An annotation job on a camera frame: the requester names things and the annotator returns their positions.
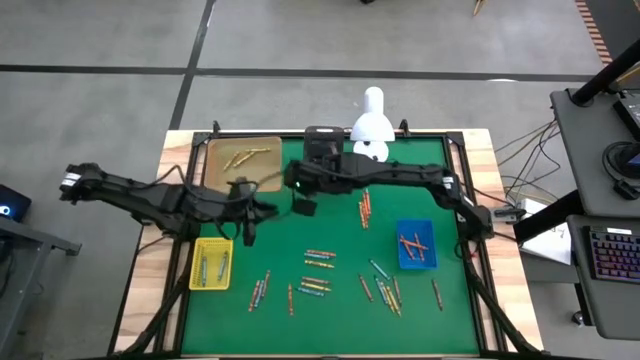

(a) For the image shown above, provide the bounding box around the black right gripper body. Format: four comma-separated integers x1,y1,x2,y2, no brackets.
284,155,354,196

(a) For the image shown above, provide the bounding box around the white paper sheet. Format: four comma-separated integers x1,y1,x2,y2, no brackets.
519,219,574,266

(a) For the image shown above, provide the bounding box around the black computer with blue light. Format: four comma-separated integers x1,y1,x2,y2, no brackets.
0,183,32,224

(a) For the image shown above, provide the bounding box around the black metal table frame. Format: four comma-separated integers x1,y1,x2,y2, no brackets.
110,118,544,360

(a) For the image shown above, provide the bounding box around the grey desk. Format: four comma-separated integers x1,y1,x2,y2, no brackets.
549,87,640,219
566,213,640,342

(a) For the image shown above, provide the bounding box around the orange translucent plastic bin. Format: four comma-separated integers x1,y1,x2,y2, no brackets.
204,136,284,194

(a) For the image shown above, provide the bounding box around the yellow plastic basket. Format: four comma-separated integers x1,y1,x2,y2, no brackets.
188,237,235,292

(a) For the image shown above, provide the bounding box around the grey translucent plastic bin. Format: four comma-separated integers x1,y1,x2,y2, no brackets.
303,125,346,164

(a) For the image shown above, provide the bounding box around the grey metal cart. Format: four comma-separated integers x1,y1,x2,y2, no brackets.
0,215,83,360

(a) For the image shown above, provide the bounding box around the black backlit keyboard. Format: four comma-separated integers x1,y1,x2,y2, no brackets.
588,226,640,285

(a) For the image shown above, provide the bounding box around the white desk lamp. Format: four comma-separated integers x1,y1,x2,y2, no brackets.
349,86,396,164

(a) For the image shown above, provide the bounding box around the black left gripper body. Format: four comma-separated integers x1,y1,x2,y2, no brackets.
219,187,264,226

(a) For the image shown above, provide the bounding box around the black laptop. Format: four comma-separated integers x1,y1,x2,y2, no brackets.
613,89,640,142

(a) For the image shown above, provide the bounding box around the black coiled headset cable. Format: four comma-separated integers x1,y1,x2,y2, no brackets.
601,140,640,201

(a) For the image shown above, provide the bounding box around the green table mat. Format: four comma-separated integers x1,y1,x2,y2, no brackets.
180,139,481,357

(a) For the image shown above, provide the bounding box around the blue plastic basket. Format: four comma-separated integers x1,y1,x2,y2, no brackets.
395,218,439,271

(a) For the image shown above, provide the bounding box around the black slanted pole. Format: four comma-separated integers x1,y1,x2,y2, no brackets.
513,189,584,245
571,37,640,107

